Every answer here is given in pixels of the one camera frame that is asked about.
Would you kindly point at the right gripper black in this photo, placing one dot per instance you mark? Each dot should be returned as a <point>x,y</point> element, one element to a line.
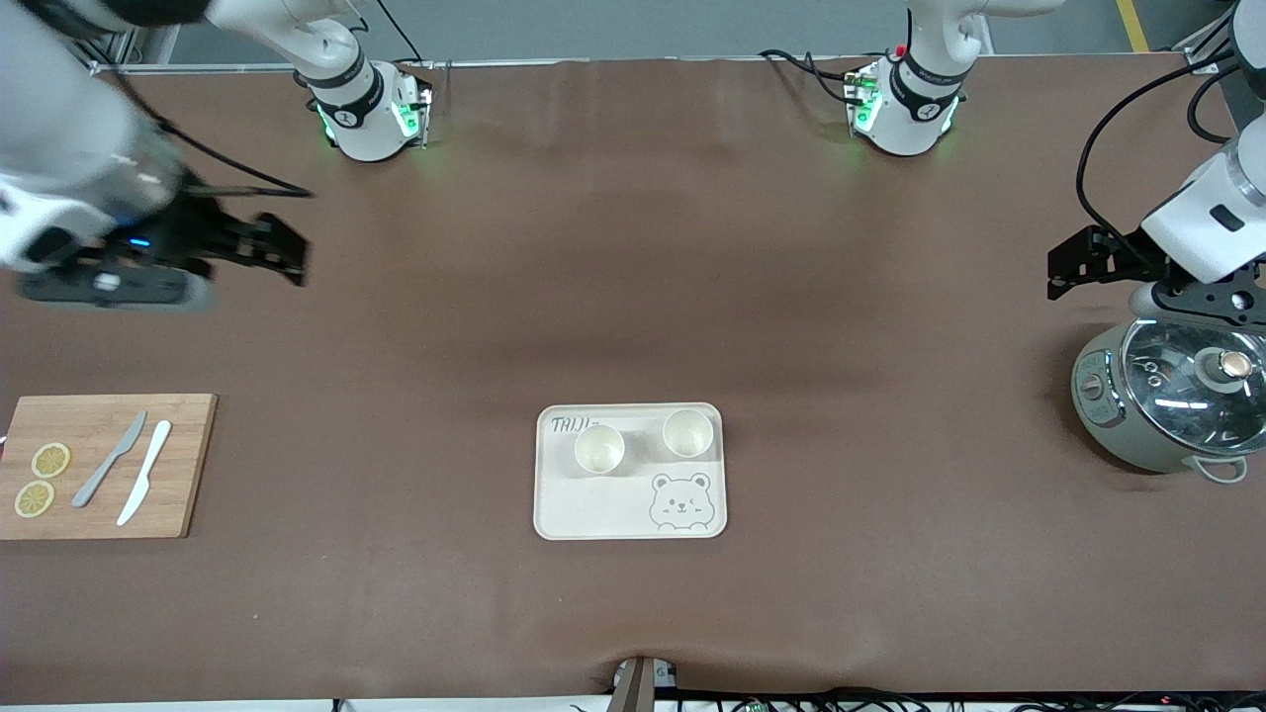
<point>201,233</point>

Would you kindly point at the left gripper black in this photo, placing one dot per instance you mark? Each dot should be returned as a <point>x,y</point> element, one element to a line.
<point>1115,255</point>

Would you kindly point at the white IKEA cup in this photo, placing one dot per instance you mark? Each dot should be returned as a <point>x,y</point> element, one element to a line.
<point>599,450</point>
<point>687,435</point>

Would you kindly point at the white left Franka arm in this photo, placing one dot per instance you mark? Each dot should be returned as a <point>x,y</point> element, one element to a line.
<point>920,99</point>

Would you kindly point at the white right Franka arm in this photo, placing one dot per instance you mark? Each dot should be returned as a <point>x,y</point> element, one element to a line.
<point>366,129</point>

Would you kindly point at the cream tray with bear print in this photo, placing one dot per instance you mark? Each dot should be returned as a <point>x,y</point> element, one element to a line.
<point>593,509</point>

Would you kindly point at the glass pot lid with knob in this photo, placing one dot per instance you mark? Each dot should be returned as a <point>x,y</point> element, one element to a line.
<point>1177,396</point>

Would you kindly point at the grey-green electric cooking pot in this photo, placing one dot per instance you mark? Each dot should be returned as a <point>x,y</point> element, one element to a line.
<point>1137,445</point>

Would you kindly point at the white plastic knife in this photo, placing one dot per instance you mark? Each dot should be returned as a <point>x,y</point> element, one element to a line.
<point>156,450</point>

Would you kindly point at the bamboo cutting board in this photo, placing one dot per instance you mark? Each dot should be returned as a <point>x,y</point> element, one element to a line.
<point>188,465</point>

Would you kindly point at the grey plastic knife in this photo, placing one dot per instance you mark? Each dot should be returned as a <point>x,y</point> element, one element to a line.
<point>94,485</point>

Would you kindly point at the lemon slice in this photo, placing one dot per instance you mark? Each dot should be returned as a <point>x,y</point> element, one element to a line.
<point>50,460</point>
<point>35,499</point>

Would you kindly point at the brown table cover mat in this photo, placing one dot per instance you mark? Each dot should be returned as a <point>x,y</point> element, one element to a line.
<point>633,247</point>

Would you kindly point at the aluminium frame profile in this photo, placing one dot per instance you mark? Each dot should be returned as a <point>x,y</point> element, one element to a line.
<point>138,44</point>
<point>1197,61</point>

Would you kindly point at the camera mount at table edge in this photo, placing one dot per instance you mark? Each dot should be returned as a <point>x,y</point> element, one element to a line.
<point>638,687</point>

